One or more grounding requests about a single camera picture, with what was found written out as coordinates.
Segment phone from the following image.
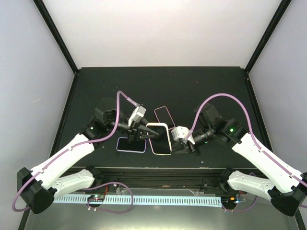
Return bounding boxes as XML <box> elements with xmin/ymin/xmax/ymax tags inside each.
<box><xmin>146</xmin><ymin>123</ymin><xmax>172</xmax><ymax>155</ymax></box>
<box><xmin>154</xmin><ymin>106</ymin><xmax>176</xmax><ymax>130</ymax></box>
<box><xmin>116</xmin><ymin>137</ymin><xmax>147</xmax><ymax>153</ymax></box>

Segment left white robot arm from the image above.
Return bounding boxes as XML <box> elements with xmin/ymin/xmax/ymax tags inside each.
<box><xmin>17</xmin><ymin>98</ymin><xmax>159</xmax><ymax>214</ymax></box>

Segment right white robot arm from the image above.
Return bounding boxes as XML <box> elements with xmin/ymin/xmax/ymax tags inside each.
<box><xmin>171</xmin><ymin>103</ymin><xmax>307</xmax><ymax>217</ymax></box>

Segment phone in lilac case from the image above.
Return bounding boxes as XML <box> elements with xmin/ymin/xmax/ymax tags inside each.
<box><xmin>116</xmin><ymin>137</ymin><xmax>147</xmax><ymax>153</ymax></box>

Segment phone in pink case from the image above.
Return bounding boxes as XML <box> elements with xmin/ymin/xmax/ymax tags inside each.
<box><xmin>154</xmin><ymin>106</ymin><xmax>176</xmax><ymax>130</ymax></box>

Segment black table mat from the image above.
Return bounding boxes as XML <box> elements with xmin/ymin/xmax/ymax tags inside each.
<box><xmin>52</xmin><ymin>67</ymin><xmax>268</xmax><ymax>169</ymax></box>

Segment right small circuit board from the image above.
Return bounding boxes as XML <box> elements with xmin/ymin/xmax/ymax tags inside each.
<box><xmin>221</xmin><ymin>190</ymin><xmax>247</xmax><ymax>204</ymax></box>

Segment small circuit board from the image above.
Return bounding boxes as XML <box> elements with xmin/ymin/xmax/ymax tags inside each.
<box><xmin>87</xmin><ymin>195</ymin><xmax>105</xmax><ymax>202</ymax></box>
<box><xmin>221</xmin><ymin>190</ymin><xmax>247</xmax><ymax>204</ymax></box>

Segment left small circuit board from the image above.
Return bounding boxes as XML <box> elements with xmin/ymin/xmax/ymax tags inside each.
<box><xmin>87</xmin><ymin>195</ymin><xmax>105</xmax><ymax>202</ymax></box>

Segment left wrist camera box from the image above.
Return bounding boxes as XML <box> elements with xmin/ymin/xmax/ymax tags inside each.
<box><xmin>128</xmin><ymin>105</ymin><xmax>146</xmax><ymax>126</ymax></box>

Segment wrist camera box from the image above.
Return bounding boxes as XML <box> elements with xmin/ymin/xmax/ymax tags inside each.
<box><xmin>128</xmin><ymin>105</ymin><xmax>146</xmax><ymax>126</ymax></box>
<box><xmin>171</xmin><ymin>126</ymin><xmax>195</xmax><ymax>144</ymax></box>

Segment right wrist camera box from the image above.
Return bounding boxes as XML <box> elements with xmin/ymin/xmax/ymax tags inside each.
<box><xmin>171</xmin><ymin>126</ymin><xmax>195</xmax><ymax>144</ymax></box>

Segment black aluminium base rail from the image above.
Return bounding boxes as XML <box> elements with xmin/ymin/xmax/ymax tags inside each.
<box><xmin>85</xmin><ymin>166</ymin><xmax>234</xmax><ymax>194</ymax></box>

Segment light blue slotted cable duct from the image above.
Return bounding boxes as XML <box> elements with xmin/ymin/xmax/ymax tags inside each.
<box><xmin>54</xmin><ymin>194</ymin><xmax>222</xmax><ymax>207</ymax></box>

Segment left black frame post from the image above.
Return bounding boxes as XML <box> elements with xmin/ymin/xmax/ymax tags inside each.
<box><xmin>33</xmin><ymin>0</ymin><xmax>79</xmax><ymax>74</ymax></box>

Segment black frame post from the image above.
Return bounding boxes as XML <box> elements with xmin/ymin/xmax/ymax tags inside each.
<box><xmin>33</xmin><ymin>0</ymin><xmax>79</xmax><ymax>74</ymax></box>
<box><xmin>245</xmin><ymin>0</ymin><xmax>292</xmax><ymax>74</ymax></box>

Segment right black frame post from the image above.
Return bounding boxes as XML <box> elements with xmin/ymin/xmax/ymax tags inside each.
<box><xmin>245</xmin><ymin>0</ymin><xmax>292</xmax><ymax>74</ymax></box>

